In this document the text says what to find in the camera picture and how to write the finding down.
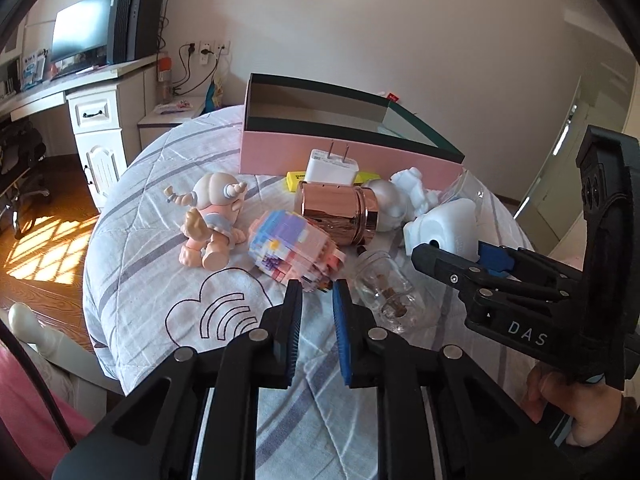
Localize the pink doll figure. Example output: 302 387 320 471
164 171 249 272

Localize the black computer monitor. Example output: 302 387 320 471
50 0 121 66

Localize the clear glass jar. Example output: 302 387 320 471
352 250 426 335

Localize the white bedpost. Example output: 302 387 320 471
7 302 66 361

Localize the white nightstand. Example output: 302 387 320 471
137 97 208 152

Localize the orange cap bottle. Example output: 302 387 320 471
156 54 174 104

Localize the black power cable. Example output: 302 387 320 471
187 52 222 96
177 45 196 93

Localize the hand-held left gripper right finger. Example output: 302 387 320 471
332 279 583 480

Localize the white desk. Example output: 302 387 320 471
0 52 161 213

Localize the white charger plug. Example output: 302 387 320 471
305 141 362 186

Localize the black computer tower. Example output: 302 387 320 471
112 0 165 63

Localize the yellow rectangular block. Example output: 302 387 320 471
286 170 381 193

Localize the white door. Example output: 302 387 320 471
512 75 640 261

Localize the white plush toy silver head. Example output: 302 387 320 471
367 169 441 233

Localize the clear plastic bag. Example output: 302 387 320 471
440 167 486 206

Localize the person's right hand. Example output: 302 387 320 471
522 364 626 449

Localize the blue white box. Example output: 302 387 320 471
20 47 49 86

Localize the white cup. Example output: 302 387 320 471
404 198 481 263

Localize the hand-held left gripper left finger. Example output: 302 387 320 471
52 277 305 480

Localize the pink bed sheet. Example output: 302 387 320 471
0 340 96 480

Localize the pastel building block toy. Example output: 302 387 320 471
248 210 348 293

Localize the blue yellow snack bag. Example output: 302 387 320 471
204 77 224 113

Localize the person's right forearm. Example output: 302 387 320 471
550 392 640 480

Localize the rose gold metal cylinder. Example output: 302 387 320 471
296 180 383 247

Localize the black office chair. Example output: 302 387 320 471
0 120 51 241

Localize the pink cardboard box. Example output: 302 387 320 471
239 72 466 188

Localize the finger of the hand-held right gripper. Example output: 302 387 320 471
475 241 583 288
411 242 571 321

